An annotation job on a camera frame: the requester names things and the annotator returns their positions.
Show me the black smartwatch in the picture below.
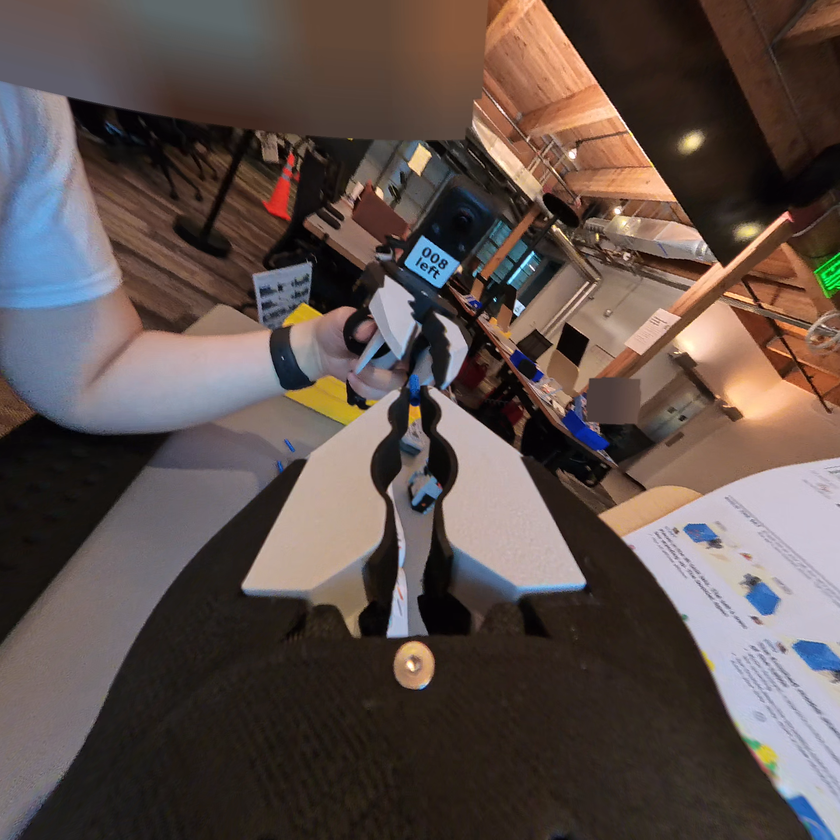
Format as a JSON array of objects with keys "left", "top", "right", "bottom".
[{"left": 269, "top": 326, "right": 315, "bottom": 391}]

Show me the white laminated instruction sheet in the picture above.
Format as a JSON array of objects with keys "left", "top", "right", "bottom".
[{"left": 623, "top": 459, "right": 840, "bottom": 840}]

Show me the yellow storage bin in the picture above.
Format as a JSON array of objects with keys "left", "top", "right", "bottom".
[{"left": 282, "top": 303, "right": 421, "bottom": 427}]

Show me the black stanchion post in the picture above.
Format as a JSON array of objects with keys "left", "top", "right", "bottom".
[{"left": 174, "top": 131, "right": 253, "bottom": 258}]

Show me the white printed floor sign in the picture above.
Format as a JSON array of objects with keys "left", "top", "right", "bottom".
[{"left": 252, "top": 262, "right": 313, "bottom": 329}]

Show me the white t-shirt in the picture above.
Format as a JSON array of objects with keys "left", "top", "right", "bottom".
[{"left": 0, "top": 82, "right": 123, "bottom": 309}]

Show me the silver ventilation duct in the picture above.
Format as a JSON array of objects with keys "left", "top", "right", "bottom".
[{"left": 583, "top": 215, "right": 718, "bottom": 263}]

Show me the wooden side table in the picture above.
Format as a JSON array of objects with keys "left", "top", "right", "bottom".
[{"left": 598, "top": 486, "right": 703, "bottom": 537}]

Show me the orange traffic cone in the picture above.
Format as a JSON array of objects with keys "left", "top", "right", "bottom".
[{"left": 262, "top": 152, "right": 300, "bottom": 221}]

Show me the person's left hand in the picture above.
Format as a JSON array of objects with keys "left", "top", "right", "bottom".
[{"left": 290, "top": 307, "right": 409, "bottom": 401}]

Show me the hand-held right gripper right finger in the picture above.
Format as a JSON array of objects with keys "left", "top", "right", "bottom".
[{"left": 419, "top": 386, "right": 587, "bottom": 637}]

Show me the long wooden table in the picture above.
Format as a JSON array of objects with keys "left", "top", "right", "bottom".
[{"left": 449, "top": 282, "right": 621, "bottom": 470}]

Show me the white paper notice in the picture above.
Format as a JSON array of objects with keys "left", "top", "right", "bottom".
[{"left": 625, "top": 308, "right": 681, "bottom": 356}]

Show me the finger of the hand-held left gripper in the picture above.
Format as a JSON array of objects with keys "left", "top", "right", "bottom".
[
  {"left": 413, "top": 312, "right": 471, "bottom": 392},
  {"left": 367, "top": 274, "right": 422, "bottom": 370}
]

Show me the partly built robot model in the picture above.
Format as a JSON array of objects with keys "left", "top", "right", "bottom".
[{"left": 407, "top": 469, "right": 445, "bottom": 513}]

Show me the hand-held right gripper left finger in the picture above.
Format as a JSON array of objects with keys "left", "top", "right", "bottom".
[{"left": 241, "top": 387, "right": 410, "bottom": 637}]

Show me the person's left forearm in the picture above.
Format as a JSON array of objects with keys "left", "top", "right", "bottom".
[{"left": 0, "top": 289, "right": 283, "bottom": 435}]

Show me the wooden post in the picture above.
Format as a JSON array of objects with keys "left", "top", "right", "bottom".
[{"left": 594, "top": 211, "right": 815, "bottom": 382}]

